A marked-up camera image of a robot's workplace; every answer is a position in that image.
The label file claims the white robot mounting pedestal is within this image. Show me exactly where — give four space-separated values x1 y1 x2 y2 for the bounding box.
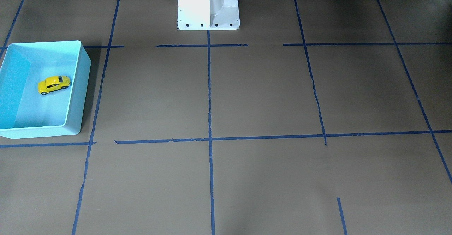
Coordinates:
177 0 240 31

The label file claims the yellow beetle toy car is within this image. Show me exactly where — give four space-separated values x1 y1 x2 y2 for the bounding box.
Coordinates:
38 76 71 95

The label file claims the turquoise plastic bin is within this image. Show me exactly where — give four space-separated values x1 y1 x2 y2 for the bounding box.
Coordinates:
0 40 91 139

